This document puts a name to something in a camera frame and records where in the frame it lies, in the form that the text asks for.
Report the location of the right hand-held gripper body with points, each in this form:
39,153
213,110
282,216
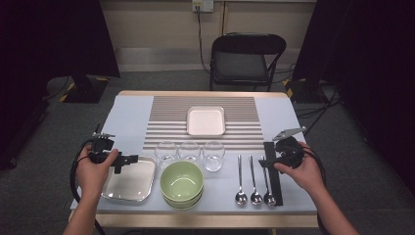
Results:
290,151

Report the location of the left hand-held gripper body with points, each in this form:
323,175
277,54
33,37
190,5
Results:
101,147

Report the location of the row of black chopsticks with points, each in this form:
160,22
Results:
274,186

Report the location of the white square plate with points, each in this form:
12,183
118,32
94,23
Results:
133,186
206,121

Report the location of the silver spoon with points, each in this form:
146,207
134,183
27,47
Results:
269,198
256,197
241,197

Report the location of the person's left hand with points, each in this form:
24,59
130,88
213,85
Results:
91,178

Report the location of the person's right hand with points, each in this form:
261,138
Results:
306,178

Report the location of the small dark floor object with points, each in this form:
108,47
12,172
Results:
97,127

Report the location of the clear drinking glass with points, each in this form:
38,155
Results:
213,156
189,150
165,150

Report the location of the black stand base striped tape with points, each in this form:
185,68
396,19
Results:
305,93
86,91

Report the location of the striped brown placemat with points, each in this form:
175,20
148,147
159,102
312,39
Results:
169,111

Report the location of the round grey floor base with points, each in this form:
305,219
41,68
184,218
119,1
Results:
57,86

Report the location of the black folding chair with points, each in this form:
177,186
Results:
239,65

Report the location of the dark curtain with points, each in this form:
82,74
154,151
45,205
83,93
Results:
368,49
49,39

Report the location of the white wall socket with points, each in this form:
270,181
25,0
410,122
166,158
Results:
203,5

